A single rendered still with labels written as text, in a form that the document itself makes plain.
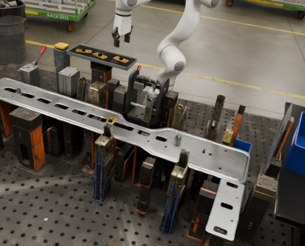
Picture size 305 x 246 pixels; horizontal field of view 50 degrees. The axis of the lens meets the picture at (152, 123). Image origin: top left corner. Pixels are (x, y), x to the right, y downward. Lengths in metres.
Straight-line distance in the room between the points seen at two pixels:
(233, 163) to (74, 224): 0.75
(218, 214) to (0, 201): 0.98
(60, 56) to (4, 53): 2.46
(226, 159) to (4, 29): 3.31
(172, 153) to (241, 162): 0.30
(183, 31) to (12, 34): 2.75
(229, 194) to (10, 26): 3.44
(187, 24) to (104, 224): 1.13
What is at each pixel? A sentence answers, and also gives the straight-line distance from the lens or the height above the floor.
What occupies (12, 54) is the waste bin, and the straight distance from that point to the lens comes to 4.39.
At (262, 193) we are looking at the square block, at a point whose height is 1.03.
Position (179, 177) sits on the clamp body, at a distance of 1.27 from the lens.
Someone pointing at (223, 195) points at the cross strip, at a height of 1.00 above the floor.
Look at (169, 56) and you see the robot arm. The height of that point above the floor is 1.18.
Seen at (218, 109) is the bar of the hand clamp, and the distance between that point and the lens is 1.53.
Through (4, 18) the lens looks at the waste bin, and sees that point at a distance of 4.19.
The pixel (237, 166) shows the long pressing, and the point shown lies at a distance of 1.46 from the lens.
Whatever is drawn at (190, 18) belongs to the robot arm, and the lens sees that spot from 1.88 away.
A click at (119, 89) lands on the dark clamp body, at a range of 1.70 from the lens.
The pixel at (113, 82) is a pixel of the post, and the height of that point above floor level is 1.10.
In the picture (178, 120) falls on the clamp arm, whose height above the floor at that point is 1.03.
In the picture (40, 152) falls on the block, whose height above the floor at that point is 0.81.
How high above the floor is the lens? 1.91
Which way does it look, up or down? 35 degrees down
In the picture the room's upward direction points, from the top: 8 degrees clockwise
